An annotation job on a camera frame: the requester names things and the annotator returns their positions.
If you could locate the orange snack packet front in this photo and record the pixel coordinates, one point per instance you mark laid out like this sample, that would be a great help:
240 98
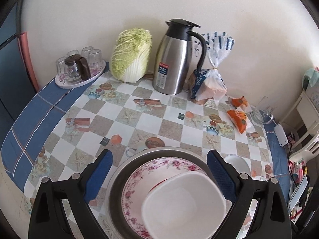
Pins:
239 119

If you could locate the small white bowl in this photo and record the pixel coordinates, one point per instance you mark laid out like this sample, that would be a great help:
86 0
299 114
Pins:
238 163

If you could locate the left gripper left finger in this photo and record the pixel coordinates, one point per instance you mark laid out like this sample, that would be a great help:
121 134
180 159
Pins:
48 217

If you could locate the stainless steel basin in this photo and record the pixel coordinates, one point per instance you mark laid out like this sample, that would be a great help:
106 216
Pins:
114 215

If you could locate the blue plaid tablecloth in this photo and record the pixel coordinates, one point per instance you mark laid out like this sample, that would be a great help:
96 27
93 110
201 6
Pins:
37 119

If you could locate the napa cabbage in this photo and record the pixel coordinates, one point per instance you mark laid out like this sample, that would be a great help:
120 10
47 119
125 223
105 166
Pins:
130 58

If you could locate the stainless steel thermos jug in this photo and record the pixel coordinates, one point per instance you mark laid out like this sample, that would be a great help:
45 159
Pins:
174 55

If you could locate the glass teapot brown handle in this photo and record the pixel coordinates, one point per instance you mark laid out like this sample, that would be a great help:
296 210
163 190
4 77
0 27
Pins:
77 64

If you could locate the red rimmed white bowl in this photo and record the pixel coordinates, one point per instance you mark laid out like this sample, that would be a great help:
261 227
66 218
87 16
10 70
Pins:
159 184

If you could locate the white plastic chair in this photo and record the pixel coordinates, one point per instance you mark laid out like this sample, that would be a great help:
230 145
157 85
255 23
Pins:
309 151

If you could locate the dark blue refrigerator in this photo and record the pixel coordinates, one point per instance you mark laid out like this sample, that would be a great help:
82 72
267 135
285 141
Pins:
16 89

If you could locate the white square bowl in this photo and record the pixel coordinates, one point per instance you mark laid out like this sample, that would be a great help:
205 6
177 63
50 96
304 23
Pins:
188 205

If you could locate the orange snack packet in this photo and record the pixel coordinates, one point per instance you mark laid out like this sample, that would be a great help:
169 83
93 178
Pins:
241 103
239 119

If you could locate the checkered patterned tablecloth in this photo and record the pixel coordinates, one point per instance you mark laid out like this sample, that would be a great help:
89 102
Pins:
136 118

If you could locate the orange snack packet back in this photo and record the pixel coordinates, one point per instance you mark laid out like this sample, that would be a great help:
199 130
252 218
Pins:
241 103

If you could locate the white floral tray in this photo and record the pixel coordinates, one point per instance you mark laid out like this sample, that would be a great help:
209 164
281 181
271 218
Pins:
62 79

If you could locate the pink rolled mat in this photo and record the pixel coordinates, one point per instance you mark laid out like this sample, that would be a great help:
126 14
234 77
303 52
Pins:
23 39

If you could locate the floral rimmed plate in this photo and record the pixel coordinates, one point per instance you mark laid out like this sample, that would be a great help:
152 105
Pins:
144 179

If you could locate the bagged sliced bread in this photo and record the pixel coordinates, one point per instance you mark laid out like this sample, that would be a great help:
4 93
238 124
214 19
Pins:
205 84

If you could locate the clear glass mug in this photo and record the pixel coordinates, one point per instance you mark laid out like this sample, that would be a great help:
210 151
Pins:
263 112

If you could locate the white side shelf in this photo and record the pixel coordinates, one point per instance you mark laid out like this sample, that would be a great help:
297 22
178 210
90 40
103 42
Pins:
307 103

